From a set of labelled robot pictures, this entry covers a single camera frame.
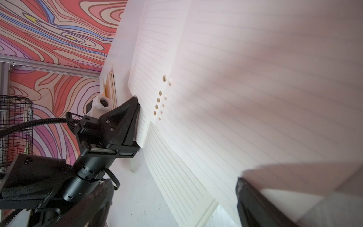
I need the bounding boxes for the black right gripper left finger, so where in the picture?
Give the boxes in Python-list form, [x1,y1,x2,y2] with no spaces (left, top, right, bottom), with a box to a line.
[51,179,114,227]

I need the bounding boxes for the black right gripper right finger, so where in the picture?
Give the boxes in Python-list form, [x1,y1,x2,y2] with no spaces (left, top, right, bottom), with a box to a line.
[235,177,298,227]

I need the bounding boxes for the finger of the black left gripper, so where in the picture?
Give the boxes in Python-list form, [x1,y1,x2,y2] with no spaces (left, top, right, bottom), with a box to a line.
[98,98,131,149]
[123,97,140,147]

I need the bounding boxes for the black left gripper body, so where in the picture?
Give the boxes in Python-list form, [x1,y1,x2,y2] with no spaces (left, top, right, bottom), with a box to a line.
[63,114,140,202]

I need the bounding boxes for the white lined notebook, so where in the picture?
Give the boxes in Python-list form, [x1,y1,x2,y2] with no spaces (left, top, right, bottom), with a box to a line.
[104,1,363,227]

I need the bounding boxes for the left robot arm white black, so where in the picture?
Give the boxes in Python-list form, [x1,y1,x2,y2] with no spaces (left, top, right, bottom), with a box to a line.
[1,97,140,227]

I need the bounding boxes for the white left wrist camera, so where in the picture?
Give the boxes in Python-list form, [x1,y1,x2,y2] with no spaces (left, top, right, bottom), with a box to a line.
[85,95,112,118]

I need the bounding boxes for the black wire basket left wall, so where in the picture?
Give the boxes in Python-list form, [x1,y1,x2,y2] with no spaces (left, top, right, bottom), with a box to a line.
[1,95,34,173]

